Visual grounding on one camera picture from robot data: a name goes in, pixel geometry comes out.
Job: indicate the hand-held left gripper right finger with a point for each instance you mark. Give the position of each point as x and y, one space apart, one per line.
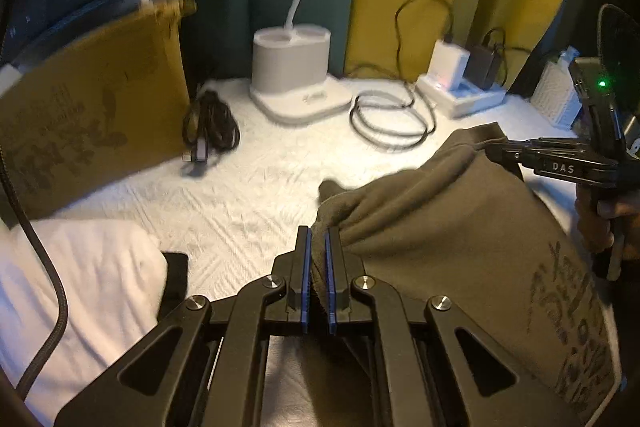
330 277

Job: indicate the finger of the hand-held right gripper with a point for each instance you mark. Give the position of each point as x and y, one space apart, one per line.
515 154

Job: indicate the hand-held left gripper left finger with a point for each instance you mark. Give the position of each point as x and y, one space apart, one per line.
306 277

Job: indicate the dark olive t-shirt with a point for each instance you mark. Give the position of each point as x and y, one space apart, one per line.
450 232

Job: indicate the person's right hand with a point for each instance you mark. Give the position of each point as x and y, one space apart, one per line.
590 217

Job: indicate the white plastic basket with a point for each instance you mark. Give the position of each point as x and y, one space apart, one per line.
552 97

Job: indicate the white power strip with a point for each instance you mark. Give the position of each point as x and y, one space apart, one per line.
475 102

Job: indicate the white and blue wrappers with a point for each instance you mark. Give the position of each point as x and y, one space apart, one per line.
569 57

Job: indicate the black charger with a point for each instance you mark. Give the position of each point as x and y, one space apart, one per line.
482 64

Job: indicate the white textured bedspread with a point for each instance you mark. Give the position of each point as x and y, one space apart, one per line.
240 207

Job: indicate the white charger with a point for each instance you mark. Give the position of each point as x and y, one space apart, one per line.
447 62

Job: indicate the white cloth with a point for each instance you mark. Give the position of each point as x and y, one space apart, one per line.
100 282

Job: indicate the white desk lamp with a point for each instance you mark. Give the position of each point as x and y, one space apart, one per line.
290 57

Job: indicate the brown cardboard box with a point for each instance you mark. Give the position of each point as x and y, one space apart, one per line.
90 107

